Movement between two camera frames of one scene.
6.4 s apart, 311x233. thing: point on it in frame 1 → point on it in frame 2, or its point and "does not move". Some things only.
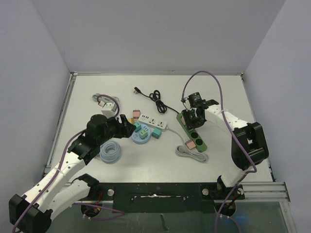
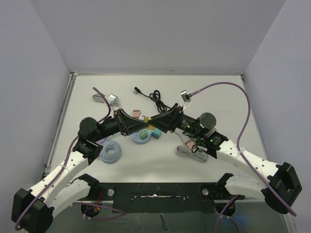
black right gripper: [193, 119] → [175, 118]
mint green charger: [143, 134] does not move
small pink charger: [190, 144] does not move
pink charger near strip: [136, 114] does not move
